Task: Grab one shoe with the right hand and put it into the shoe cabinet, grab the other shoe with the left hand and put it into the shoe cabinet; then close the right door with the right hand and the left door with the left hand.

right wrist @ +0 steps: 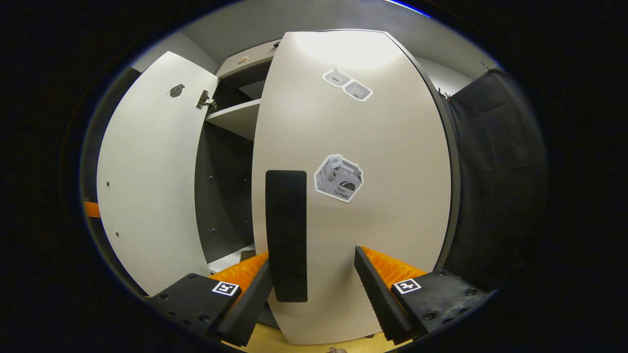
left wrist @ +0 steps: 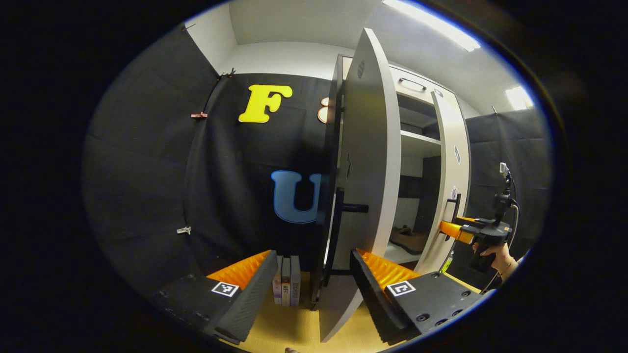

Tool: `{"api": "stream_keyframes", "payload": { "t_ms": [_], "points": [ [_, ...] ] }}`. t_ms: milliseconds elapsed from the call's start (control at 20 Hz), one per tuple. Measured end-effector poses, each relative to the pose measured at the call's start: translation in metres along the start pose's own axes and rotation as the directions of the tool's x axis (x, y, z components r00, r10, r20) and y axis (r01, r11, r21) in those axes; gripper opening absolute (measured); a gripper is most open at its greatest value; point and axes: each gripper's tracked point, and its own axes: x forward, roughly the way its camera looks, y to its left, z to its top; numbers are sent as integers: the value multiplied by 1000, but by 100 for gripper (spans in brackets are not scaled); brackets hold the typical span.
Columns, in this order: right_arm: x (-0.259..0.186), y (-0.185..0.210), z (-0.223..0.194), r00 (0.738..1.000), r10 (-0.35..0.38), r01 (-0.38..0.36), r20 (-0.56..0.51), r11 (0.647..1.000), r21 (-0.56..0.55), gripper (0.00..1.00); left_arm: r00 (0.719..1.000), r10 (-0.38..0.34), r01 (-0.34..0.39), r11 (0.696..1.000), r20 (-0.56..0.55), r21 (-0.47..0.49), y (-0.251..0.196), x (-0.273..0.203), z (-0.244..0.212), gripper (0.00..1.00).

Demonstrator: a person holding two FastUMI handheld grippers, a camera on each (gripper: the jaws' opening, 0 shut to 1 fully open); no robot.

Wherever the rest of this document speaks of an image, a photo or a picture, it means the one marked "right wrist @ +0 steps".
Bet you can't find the metal door hinge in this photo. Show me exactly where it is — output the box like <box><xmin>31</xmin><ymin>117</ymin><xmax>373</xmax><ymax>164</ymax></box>
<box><xmin>196</xmin><ymin>90</ymin><xmax>219</xmax><ymax>113</ymax></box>

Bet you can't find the white shoe cabinet door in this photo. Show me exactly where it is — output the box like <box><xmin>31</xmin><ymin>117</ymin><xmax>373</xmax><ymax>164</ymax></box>
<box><xmin>97</xmin><ymin>51</ymin><xmax>220</xmax><ymax>297</ymax></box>
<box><xmin>252</xmin><ymin>30</ymin><xmax>452</xmax><ymax>345</ymax></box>

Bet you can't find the black backdrop cloth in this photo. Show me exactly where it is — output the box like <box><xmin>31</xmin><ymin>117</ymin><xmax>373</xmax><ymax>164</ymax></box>
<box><xmin>439</xmin><ymin>66</ymin><xmax>548</xmax><ymax>292</ymax></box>

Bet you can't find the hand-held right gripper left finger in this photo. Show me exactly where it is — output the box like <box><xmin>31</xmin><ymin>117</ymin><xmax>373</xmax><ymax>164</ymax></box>
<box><xmin>147</xmin><ymin>252</ymin><xmax>273</xmax><ymax>347</ymax></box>

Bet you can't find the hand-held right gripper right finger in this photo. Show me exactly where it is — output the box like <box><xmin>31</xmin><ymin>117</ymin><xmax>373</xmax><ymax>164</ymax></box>
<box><xmin>354</xmin><ymin>245</ymin><xmax>487</xmax><ymax>345</ymax></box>

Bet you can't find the black door handle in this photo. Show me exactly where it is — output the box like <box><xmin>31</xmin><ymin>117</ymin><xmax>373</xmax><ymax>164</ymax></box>
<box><xmin>265</xmin><ymin>170</ymin><xmax>308</xmax><ymax>303</ymax></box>

